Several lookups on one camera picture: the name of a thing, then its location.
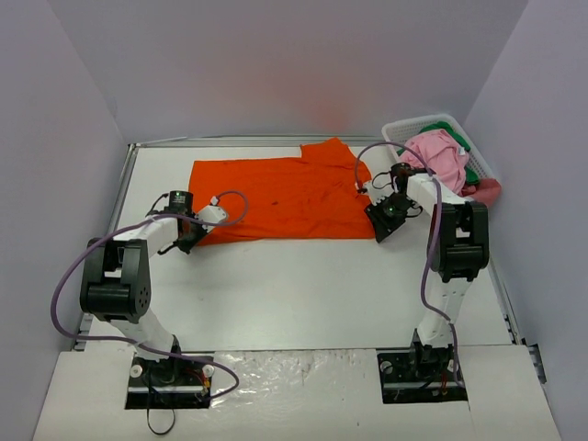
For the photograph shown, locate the orange t-shirt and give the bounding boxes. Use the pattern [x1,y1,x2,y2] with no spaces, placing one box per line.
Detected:
[188,138,375,245]

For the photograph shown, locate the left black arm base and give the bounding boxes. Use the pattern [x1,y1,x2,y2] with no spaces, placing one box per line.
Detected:
[125,356,215,410]

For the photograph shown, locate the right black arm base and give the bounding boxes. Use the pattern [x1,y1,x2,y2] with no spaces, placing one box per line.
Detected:
[377,349,468,405]

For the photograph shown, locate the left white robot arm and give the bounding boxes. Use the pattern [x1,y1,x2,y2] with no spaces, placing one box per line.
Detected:
[80,191,227,384]

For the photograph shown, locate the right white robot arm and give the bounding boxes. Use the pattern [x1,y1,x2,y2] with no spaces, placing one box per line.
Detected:
[358,163,490,379]

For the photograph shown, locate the white perforated plastic basket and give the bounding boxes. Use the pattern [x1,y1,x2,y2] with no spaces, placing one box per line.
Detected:
[381,114,498,181]

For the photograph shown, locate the green t-shirt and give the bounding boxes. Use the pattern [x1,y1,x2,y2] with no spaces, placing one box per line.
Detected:
[419,121,480,186]

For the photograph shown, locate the salmon pink t-shirt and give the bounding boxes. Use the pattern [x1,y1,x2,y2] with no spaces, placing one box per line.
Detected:
[461,178,502,208]

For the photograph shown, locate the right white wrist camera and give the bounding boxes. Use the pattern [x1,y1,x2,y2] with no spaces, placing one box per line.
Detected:
[356,180,392,205]

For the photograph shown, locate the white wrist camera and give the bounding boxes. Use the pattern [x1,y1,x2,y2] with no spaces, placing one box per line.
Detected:
[196,197,229,231]
[356,180,392,205]

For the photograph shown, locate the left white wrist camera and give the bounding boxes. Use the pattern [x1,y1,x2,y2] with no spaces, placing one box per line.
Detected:
[196,197,229,231]

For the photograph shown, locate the thin black cable loop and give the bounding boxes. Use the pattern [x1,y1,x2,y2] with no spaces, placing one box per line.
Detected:
[145,380,177,435]

